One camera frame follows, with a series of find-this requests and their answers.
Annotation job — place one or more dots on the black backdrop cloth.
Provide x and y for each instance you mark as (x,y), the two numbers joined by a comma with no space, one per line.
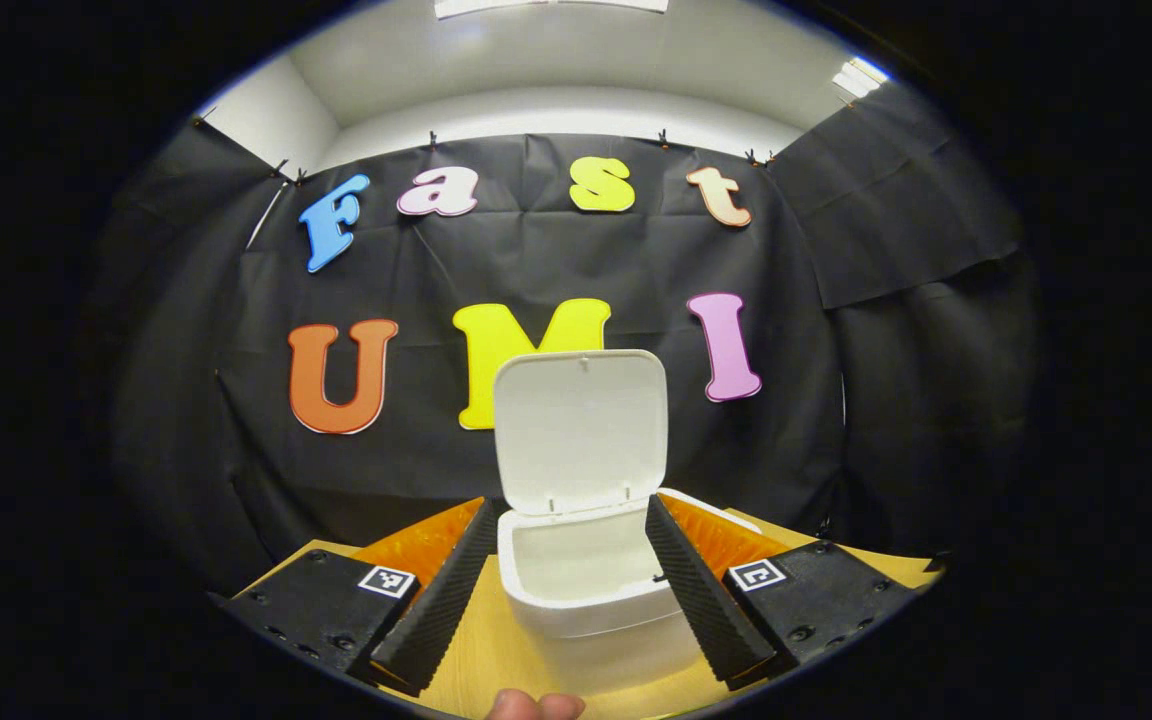
(586,260)

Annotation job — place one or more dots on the wooden desktop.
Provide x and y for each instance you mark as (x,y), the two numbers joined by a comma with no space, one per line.
(481,660)

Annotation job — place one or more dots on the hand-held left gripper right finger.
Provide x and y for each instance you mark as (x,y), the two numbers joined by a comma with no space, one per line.
(701,605)

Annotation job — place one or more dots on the white desktop garbage bin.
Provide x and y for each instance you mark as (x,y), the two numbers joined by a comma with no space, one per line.
(576,430)

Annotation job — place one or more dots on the long ceiling light panel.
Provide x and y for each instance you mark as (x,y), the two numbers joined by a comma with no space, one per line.
(546,6)

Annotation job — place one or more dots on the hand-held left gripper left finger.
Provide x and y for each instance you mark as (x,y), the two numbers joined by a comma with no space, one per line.
(441,605)

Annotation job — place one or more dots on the small ceiling light panel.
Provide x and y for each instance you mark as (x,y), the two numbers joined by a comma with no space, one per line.
(858,78)

